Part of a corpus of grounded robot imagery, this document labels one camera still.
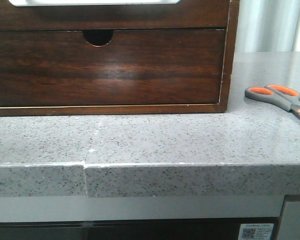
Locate wooden drawer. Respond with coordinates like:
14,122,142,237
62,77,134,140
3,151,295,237
0,0,230,31
0,28,225,107

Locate grey orange scissors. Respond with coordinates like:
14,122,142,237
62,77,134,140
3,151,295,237
244,84,300,119

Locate dark wooden drawer cabinet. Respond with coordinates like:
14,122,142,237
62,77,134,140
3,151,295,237
0,0,240,117

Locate black appliance under counter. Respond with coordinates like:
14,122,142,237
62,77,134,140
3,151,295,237
0,217,279,240

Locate white QR code sticker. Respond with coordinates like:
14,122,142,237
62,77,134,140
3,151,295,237
238,223,274,240

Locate grey cabinet door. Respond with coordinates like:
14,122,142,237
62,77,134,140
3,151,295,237
276,195,300,240

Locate white plastic drawer handle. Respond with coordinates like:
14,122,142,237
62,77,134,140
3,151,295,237
9,0,180,7

